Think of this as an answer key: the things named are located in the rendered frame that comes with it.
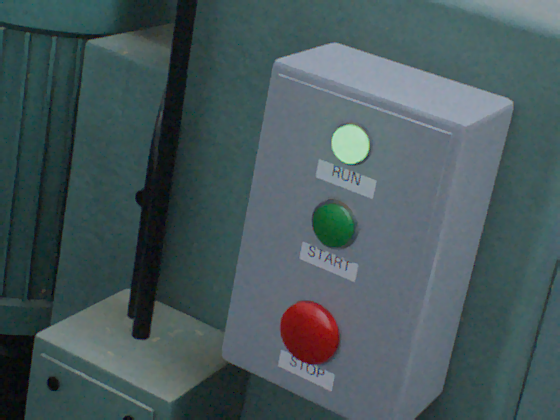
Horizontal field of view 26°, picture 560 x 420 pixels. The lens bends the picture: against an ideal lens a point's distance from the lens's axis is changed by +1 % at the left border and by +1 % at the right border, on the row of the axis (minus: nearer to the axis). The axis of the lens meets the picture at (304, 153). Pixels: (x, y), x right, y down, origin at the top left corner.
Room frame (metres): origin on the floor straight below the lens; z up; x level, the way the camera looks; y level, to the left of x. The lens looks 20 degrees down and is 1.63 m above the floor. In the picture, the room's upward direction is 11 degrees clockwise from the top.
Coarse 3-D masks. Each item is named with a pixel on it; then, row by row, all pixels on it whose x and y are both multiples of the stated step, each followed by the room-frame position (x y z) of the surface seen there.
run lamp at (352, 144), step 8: (336, 128) 0.51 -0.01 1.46; (344, 128) 0.50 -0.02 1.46; (352, 128) 0.50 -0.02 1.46; (360, 128) 0.50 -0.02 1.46; (336, 136) 0.50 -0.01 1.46; (344, 136) 0.50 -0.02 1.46; (352, 136) 0.50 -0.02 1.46; (360, 136) 0.50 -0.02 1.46; (368, 136) 0.50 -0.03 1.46; (336, 144) 0.50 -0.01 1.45; (344, 144) 0.50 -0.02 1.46; (352, 144) 0.50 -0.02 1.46; (360, 144) 0.50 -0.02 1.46; (368, 144) 0.50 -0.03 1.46; (336, 152) 0.50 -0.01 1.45; (344, 152) 0.50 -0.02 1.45; (352, 152) 0.50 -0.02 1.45; (360, 152) 0.50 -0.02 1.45; (368, 152) 0.50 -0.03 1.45; (344, 160) 0.50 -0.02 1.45; (352, 160) 0.50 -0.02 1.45; (360, 160) 0.50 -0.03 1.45
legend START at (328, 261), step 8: (304, 248) 0.51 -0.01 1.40; (312, 248) 0.51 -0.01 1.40; (304, 256) 0.51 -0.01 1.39; (312, 256) 0.51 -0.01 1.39; (320, 256) 0.51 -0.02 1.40; (328, 256) 0.51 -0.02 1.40; (336, 256) 0.50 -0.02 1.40; (320, 264) 0.51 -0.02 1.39; (328, 264) 0.51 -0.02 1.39; (336, 264) 0.50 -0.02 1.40; (344, 264) 0.50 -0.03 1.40; (352, 264) 0.50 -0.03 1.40; (336, 272) 0.50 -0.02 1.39; (344, 272) 0.50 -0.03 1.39; (352, 272) 0.50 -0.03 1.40; (352, 280) 0.50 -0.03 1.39
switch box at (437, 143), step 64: (320, 64) 0.53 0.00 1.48; (384, 64) 0.55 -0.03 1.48; (320, 128) 0.51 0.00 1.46; (384, 128) 0.50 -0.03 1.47; (448, 128) 0.49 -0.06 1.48; (256, 192) 0.53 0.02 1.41; (320, 192) 0.51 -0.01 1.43; (384, 192) 0.50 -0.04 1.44; (448, 192) 0.49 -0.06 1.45; (256, 256) 0.52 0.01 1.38; (384, 256) 0.49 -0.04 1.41; (448, 256) 0.50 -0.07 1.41; (256, 320) 0.52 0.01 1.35; (384, 320) 0.49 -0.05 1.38; (448, 320) 0.52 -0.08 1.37; (384, 384) 0.49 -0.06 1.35
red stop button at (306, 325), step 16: (304, 304) 0.50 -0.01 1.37; (288, 320) 0.50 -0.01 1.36; (304, 320) 0.50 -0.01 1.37; (320, 320) 0.49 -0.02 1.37; (288, 336) 0.50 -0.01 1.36; (304, 336) 0.50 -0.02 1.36; (320, 336) 0.49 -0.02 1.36; (336, 336) 0.49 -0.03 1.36; (304, 352) 0.50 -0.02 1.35; (320, 352) 0.49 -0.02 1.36
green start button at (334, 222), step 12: (324, 204) 0.51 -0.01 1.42; (336, 204) 0.50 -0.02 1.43; (312, 216) 0.51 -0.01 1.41; (324, 216) 0.50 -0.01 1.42; (336, 216) 0.50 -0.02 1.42; (348, 216) 0.50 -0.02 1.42; (324, 228) 0.50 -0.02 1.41; (336, 228) 0.50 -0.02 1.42; (348, 228) 0.50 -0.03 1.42; (324, 240) 0.50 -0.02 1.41; (336, 240) 0.50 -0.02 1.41; (348, 240) 0.50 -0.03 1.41
